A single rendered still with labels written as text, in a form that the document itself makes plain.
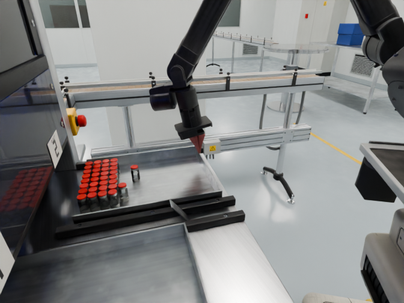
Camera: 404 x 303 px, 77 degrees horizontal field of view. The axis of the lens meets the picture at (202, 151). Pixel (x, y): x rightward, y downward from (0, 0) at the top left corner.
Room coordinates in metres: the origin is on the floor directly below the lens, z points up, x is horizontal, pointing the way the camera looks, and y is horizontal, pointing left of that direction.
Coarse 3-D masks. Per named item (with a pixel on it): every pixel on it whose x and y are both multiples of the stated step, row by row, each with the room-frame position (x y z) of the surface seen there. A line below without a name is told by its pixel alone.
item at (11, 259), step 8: (0, 232) 0.24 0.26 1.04; (0, 240) 0.23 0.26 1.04; (0, 248) 0.23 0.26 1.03; (8, 248) 0.24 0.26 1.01; (0, 256) 0.22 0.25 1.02; (8, 256) 0.23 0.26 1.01; (0, 264) 0.22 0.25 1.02; (8, 264) 0.23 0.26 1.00; (8, 272) 0.22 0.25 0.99; (0, 280) 0.20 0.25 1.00; (0, 288) 0.20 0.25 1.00
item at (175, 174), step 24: (120, 168) 0.66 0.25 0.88; (144, 168) 0.66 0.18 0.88; (168, 168) 0.66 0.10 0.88; (192, 168) 0.66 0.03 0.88; (144, 192) 0.54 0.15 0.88; (168, 192) 0.54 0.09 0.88; (192, 192) 0.54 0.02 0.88; (216, 192) 0.50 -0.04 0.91; (72, 216) 0.41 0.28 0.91; (96, 216) 0.43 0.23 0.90
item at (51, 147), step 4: (56, 132) 0.56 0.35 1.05; (52, 136) 0.53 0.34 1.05; (56, 136) 0.55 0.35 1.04; (52, 140) 0.52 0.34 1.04; (56, 140) 0.55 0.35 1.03; (48, 144) 0.49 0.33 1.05; (52, 144) 0.51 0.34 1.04; (60, 144) 0.57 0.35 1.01; (52, 148) 0.51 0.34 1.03; (60, 148) 0.56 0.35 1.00; (52, 152) 0.50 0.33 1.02; (60, 152) 0.55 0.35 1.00; (52, 156) 0.49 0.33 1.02; (56, 156) 0.51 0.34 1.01; (52, 160) 0.49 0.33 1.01; (56, 160) 0.51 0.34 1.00; (56, 164) 0.50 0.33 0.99
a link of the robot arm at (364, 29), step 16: (352, 0) 0.61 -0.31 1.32; (368, 0) 0.59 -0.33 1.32; (384, 0) 0.58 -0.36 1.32; (368, 16) 0.59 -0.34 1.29; (384, 16) 0.58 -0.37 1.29; (368, 32) 0.60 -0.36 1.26; (384, 32) 0.56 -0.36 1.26; (400, 32) 0.55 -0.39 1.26; (384, 48) 0.56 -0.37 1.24; (400, 48) 0.55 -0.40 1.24
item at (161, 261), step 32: (32, 256) 0.32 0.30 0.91; (64, 256) 0.33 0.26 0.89; (96, 256) 0.34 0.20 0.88; (128, 256) 0.34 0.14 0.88; (160, 256) 0.34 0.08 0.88; (192, 256) 0.32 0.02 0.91; (32, 288) 0.27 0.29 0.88; (64, 288) 0.27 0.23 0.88; (96, 288) 0.27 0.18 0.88; (128, 288) 0.27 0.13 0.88; (160, 288) 0.27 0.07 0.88; (192, 288) 0.27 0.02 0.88
